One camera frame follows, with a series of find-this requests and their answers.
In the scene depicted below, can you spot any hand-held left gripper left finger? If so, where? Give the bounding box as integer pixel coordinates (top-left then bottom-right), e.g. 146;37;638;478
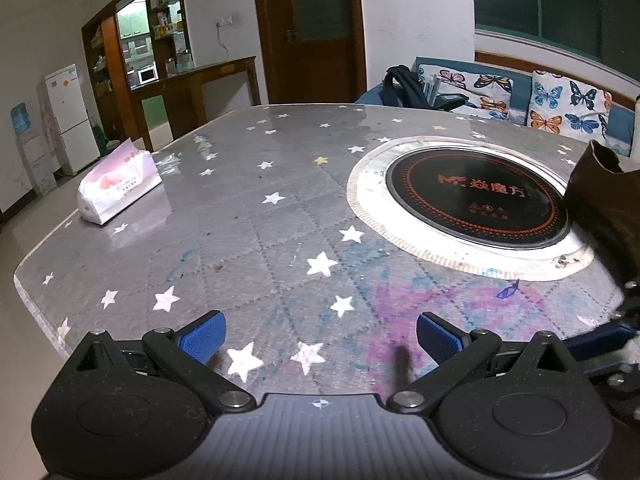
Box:
61;310;255;409

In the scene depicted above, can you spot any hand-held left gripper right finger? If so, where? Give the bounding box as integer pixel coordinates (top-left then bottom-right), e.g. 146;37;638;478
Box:
387;311;583;410

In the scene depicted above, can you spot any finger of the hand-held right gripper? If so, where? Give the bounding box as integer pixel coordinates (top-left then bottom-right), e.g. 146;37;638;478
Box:
587;355;640;393
567;296;640;361

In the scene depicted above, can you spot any brown leather shoe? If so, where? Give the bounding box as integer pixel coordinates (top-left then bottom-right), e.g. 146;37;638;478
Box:
564;140;640;291

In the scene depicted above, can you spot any round black induction cooktop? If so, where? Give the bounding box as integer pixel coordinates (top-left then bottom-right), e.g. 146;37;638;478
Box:
346;134;596;282

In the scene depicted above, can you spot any pink and white tissue pack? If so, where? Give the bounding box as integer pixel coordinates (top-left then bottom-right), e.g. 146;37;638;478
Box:
77;137;163;226

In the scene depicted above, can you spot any square butterfly-print cushion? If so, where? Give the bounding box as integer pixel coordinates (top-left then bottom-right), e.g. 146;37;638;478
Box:
528;70;613;143

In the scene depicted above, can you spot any white water dispenser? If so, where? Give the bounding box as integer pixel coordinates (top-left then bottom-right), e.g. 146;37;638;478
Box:
15;134;58;196

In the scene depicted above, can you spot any wide butterfly-print cushion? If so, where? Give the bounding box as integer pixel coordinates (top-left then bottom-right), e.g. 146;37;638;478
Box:
417;64;516;123

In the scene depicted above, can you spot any dark blue backpack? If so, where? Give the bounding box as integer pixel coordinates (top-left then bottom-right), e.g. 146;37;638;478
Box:
382;65;471;111

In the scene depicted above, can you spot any blue sofa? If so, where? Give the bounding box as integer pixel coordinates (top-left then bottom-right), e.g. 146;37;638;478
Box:
355;56;638;157

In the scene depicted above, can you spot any white refrigerator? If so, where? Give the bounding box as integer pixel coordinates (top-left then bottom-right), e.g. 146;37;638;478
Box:
44;64;101;177

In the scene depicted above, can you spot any wooden console table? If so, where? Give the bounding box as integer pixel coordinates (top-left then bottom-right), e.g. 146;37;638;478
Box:
131;56;262;153

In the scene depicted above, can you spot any blue water bottle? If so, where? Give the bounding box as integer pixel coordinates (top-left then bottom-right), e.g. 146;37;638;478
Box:
11;102;32;135

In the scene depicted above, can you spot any wooden shelf cabinet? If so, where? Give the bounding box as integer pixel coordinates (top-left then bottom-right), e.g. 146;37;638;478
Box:
81;0;191;146

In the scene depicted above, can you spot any brown wooden door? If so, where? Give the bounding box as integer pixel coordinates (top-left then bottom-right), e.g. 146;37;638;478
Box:
251;0;368;106

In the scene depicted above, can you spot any green-framed window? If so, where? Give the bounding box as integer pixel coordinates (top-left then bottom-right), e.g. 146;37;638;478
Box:
472;0;640;93

